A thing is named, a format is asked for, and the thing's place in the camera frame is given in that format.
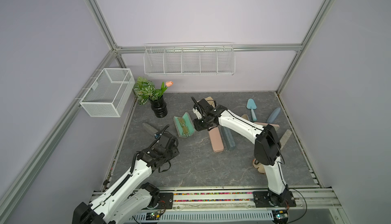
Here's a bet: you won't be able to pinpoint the green artificial plant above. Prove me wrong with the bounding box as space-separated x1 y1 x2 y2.
133 76 168 105

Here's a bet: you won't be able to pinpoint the aluminium frame post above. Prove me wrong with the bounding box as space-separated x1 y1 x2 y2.
84 0 126 68

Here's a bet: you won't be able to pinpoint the green glasses case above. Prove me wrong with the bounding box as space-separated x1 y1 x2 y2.
173 112 196 138

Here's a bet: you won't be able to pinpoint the teal small trowel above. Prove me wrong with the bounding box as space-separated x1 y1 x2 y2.
246 99 257 122

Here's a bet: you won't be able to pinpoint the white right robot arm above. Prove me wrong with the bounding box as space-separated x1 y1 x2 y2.
191 97 297 209

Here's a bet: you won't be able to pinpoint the beige fabric glove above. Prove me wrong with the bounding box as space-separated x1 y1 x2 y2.
205 97 216 108

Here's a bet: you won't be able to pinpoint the yellow tinted glasses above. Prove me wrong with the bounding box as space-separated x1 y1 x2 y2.
178 118 189 136

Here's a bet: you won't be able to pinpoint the aluminium mounting rail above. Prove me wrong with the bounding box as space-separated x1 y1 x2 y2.
160 186 342 211

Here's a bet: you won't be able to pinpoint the white wire basket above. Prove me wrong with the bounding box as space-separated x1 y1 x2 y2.
76 68 135 118

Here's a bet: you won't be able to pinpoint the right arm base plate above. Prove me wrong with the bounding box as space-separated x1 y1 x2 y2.
253 191 296 208

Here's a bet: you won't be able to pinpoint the pink tulip flower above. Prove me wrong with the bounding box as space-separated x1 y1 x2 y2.
166 81 174 87

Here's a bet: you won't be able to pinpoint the case with white sunglasses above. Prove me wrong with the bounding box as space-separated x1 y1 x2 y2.
241 114 250 121

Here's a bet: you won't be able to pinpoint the long white wire shelf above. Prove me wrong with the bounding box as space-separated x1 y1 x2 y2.
144 42 236 76

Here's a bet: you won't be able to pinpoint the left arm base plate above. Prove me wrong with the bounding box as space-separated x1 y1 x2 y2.
147 192 174 210

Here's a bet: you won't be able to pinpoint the pink glasses case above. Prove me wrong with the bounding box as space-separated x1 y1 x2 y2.
208 127 224 153

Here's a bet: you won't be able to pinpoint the blue brown glasses case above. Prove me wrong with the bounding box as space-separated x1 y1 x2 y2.
266 107 281 124

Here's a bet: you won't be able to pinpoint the black glossy vase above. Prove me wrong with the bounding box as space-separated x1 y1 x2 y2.
149 95 168 118

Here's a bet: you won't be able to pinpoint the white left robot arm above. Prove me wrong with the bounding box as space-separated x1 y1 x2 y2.
72 126 179 224

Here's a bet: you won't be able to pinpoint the beige case black glasses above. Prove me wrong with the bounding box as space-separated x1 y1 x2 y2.
252 159 265 174

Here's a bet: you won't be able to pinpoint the white vented cable duct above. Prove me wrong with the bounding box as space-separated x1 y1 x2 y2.
128 210 274 224

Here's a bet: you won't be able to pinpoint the teal grey case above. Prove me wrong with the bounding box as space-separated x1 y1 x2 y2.
221 127 236 151

